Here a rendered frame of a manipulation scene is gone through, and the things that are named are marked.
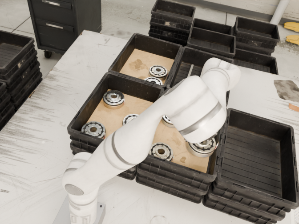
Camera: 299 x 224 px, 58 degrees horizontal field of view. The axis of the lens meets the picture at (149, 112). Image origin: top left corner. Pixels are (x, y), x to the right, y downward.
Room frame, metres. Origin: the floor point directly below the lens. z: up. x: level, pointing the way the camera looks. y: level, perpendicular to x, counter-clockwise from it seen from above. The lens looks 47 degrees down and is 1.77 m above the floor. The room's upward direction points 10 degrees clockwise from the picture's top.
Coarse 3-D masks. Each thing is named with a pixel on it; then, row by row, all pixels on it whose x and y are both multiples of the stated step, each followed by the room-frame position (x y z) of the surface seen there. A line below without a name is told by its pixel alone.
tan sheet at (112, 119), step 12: (132, 96) 0.97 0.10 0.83; (96, 108) 0.85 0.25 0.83; (108, 108) 0.86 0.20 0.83; (120, 108) 0.87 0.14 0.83; (132, 108) 0.89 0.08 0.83; (144, 108) 0.90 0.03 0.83; (96, 120) 0.78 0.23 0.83; (108, 120) 0.79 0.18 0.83; (120, 120) 0.80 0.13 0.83; (108, 132) 0.72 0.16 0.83
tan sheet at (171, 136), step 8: (160, 120) 0.84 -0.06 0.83; (160, 128) 0.79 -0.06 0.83; (168, 128) 0.80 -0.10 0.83; (160, 136) 0.75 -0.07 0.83; (168, 136) 0.75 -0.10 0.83; (176, 136) 0.76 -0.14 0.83; (168, 144) 0.71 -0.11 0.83; (176, 144) 0.72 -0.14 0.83; (184, 144) 0.73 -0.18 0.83; (176, 152) 0.68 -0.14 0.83; (184, 152) 0.68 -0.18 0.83; (176, 160) 0.64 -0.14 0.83; (184, 160) 0.64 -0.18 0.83; (192, 160) 0.65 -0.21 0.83; (200, 160) 0.66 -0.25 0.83; (208, 160) 0.66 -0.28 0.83; (192, 168) 0.61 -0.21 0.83; (200, 168) 0.62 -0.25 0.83
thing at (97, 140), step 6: (108, 72) 1.00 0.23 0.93; (102, 78) 0.96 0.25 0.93; (126, 78) 0.98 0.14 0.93; (144, 84) 0.96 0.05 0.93; (150, 84) 0.97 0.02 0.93; (96, 90) 0.87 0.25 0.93; (162, 90) 0.94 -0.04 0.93; (90, 96) 0.82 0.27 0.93; (84, 108) 0.75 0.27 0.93; (78, 114) 0.72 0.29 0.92; (72, 120) 0.67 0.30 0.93; (72, 132) 0.62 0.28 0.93; (78, 132) 0.62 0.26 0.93; (84, 138) 0.61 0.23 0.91; (90, 138) 0.60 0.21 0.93; (96, 138) 0.61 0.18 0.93
